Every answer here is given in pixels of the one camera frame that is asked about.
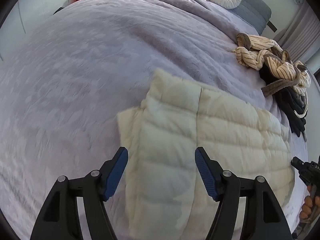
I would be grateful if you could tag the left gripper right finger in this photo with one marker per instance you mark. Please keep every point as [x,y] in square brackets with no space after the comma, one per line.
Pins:
[224,187]

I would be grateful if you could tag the beige striped brown-trimmed garment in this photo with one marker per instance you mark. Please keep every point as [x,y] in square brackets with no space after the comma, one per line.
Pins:
[255,51]

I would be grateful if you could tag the grey curtain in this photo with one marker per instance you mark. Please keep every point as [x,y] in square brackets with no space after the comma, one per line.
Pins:
[301,37]

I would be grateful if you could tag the cream quilted puffer jacket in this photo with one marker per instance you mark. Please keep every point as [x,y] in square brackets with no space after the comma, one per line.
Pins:
[165,195]

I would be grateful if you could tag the black garment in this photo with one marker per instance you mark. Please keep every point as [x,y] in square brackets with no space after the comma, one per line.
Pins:
[288,101]

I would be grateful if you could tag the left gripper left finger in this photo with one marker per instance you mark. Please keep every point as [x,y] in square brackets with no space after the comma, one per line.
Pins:
[98,187]

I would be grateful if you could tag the right hand orange glove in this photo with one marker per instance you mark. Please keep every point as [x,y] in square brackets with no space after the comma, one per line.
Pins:
[306,209]

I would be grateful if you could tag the grey pillow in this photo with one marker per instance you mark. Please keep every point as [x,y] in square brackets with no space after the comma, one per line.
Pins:
[255,12]

